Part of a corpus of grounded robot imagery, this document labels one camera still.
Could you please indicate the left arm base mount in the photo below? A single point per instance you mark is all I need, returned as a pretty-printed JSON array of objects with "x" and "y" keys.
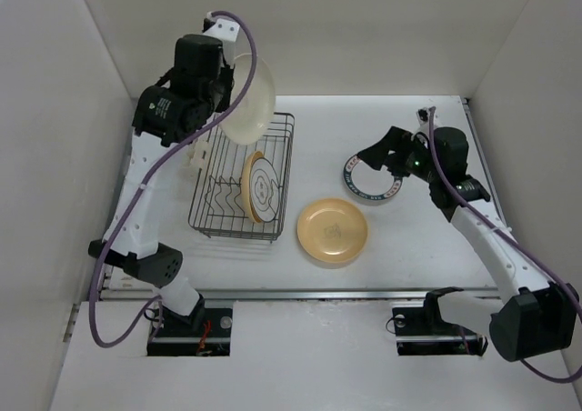
[{"x": 208, "y": 336}]

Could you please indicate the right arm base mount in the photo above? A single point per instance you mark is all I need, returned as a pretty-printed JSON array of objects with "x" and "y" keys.
[{"x": 416, "y": 336}]

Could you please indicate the plate with patterned blue rim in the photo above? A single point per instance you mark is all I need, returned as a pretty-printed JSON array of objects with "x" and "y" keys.
[{"x": 369, "y": 185}]

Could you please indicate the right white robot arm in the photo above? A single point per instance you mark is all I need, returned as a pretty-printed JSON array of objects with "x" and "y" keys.
[{"x": 538, "y": 310}]

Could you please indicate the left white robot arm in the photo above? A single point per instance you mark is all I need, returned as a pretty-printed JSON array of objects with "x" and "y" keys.
[{"x": 190, "y": 99}]

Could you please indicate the grey wire dish rack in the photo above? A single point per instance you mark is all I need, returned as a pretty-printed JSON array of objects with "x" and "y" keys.
[{"x": 217, "y": 208}]

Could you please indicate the cream white plate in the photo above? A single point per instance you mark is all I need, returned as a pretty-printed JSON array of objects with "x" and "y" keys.
[{"x": 251, "y": 118}]

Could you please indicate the yellow bear plate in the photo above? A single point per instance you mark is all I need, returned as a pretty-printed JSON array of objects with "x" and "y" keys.
[{"x": 332, "y": 230}]

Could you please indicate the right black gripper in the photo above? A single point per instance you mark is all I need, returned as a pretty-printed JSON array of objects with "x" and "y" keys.
[{"x": 396, "y": 139}]

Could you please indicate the front aluminium rail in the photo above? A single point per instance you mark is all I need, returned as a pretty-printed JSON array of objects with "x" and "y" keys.
[{"x": 296, "y": 295}]

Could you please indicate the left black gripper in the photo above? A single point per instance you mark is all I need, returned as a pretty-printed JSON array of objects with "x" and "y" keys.
[{"x": 226, "y": 73}]

